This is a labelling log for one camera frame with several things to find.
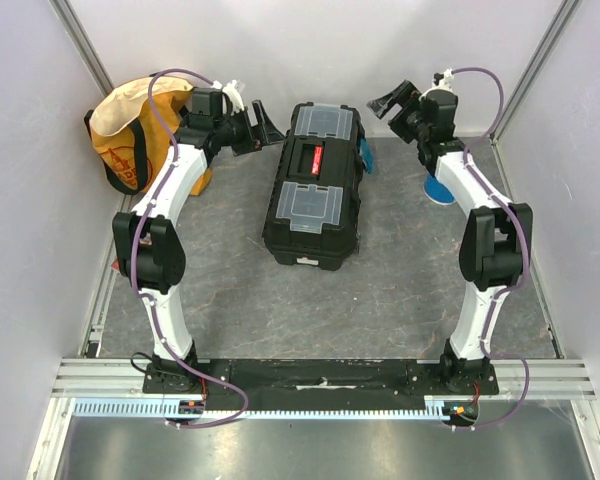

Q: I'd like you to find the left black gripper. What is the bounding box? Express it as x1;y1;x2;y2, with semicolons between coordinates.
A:
215;102;286;158

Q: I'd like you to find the black plastic tool box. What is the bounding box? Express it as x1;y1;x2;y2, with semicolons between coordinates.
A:
262;102;373;271

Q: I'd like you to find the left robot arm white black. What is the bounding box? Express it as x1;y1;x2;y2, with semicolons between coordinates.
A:
112;80;284;393

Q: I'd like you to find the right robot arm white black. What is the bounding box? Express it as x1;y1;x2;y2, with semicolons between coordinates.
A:
367;80;533;394

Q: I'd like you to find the blue wrapped paper roll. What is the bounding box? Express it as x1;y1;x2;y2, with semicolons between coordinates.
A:
423;175;455;206

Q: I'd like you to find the yellow canvas tote bag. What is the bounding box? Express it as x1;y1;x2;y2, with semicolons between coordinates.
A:
84;76;194;195

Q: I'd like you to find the red small box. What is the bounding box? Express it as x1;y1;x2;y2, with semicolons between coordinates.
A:
111;234;154;274

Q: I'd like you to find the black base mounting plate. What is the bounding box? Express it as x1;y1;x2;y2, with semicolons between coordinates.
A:
142;357;499;413

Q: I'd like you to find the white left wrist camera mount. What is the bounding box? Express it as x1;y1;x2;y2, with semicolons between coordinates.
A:
212;79;245;113

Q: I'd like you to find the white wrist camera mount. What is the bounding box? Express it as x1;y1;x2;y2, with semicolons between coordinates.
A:
432;68;454;93
212;79;245;113

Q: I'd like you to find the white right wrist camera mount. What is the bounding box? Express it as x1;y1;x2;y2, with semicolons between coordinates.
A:
432;68;454;93

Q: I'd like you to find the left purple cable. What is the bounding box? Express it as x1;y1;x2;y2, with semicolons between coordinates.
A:
129;67;251;429

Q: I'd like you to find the purple cable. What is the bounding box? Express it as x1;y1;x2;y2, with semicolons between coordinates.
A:
129;67;251;429
449;66;531;432

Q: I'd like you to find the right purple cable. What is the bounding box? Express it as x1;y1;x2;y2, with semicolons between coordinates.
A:
449;66;531;432

